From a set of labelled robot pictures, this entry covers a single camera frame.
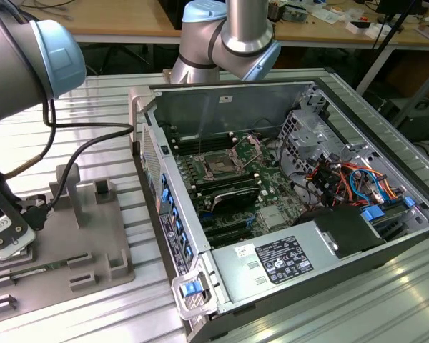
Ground black RAM slot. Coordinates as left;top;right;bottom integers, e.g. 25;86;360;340
194;180;257;190
192;175;255;185
173;129;233;137
189;170;254;179
175;139;235;147
177;144;236;152
174;134;234;142
197;185;260;197

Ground CPU socket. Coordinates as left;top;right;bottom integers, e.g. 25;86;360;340
199;151;245;180

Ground black expansion slot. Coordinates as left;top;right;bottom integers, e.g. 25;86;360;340
202;219;253;235
205;230;255;248

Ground green RAM stick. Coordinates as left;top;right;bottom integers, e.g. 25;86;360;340
10;260;71;278

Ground blue case latch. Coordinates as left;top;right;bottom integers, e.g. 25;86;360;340
180;281;202;298

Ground light wooden desk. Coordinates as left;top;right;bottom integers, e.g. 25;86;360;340
271;0;429;97
19;0;187;46

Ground black expansion card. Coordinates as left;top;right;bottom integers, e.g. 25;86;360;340
210;187;260;219

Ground grey power supply box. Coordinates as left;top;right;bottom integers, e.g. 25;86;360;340
209;214;387;308

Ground metal socket cover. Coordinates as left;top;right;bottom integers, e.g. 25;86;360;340
231;133;265;169

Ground green motherboard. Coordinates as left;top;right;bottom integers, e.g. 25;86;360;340
167;121;308;251

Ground silver chipset heatsink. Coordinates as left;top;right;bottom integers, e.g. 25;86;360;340
259;207;287;230

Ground open black PC case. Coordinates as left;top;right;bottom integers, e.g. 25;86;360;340
128;76;429;343

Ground perforated metal drive cage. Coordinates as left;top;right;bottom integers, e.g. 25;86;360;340
277;106;347;187

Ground metal electronic parts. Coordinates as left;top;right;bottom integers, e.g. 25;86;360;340
267;0;309;23

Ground blue disk carrier tab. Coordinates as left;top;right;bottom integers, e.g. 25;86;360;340
362;204;386;223

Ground small white box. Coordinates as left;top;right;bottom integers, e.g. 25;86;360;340
346;20;384;37

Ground black computer box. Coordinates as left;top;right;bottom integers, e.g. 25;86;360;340
393;101;429;134

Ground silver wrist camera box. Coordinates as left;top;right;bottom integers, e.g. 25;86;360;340
0;210;37;261

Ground black camera cable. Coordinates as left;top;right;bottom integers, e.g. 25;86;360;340
3;98;137;232

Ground orange wire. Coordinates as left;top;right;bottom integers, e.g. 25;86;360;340
327;160;387;201

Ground blue data wire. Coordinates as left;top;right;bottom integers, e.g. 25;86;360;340
348;167;401;207

